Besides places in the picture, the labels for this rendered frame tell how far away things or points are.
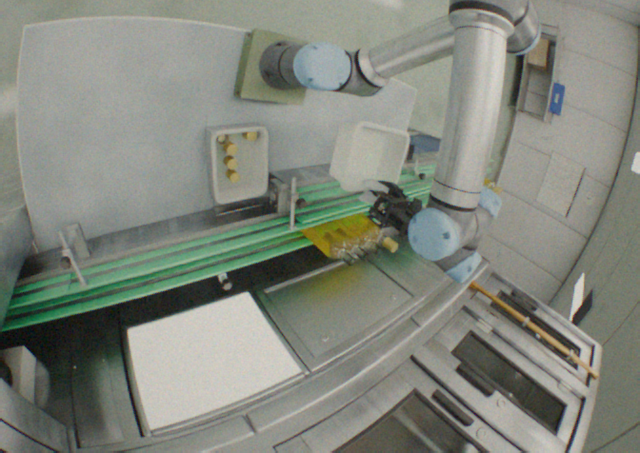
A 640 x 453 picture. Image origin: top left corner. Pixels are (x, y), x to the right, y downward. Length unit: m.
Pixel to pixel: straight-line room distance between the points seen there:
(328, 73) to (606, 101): 6.17
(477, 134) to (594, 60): 6.33
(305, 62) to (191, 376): 0.77
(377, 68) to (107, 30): 0.71
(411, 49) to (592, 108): 5.96
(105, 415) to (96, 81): 0.85
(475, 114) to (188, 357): 0.77
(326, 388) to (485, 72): 0.68
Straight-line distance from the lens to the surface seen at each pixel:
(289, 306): 0.80
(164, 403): 0.70
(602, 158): 6.38
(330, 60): 0.61
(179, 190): 0.87
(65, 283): 0.84
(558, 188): 6.40
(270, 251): 0.84
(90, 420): 0.82
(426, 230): 0.37
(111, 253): 0.82
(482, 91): 0.36
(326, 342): 0.73
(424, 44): 0.57
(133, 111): 0.80
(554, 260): 6.83
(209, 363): 0.71
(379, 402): 0.73
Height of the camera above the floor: 1.54
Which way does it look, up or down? 43 degrees down
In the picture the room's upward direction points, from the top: 128 degrees clockwise
